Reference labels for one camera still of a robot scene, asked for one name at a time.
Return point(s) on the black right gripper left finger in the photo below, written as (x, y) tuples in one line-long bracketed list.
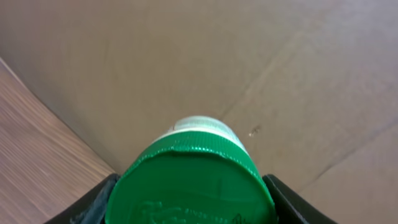
[(90, 208)]

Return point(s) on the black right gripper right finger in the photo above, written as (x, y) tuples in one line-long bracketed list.
[(290, 206)]

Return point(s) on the green lid jar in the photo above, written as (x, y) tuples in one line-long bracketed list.
[(197, 172)]

